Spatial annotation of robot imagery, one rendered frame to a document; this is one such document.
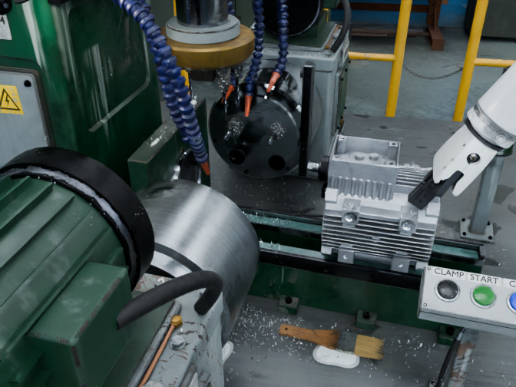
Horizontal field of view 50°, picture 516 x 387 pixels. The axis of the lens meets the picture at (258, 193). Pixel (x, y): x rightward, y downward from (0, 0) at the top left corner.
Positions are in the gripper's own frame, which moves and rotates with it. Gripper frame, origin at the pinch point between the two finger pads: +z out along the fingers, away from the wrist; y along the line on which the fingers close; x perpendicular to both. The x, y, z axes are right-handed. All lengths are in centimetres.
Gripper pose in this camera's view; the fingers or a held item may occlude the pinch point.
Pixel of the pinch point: (421, 196)
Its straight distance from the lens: 100.4
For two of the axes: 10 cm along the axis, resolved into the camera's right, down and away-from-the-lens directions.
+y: 2.7, -5.2, 8.1
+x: -8.3, -5.5, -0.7
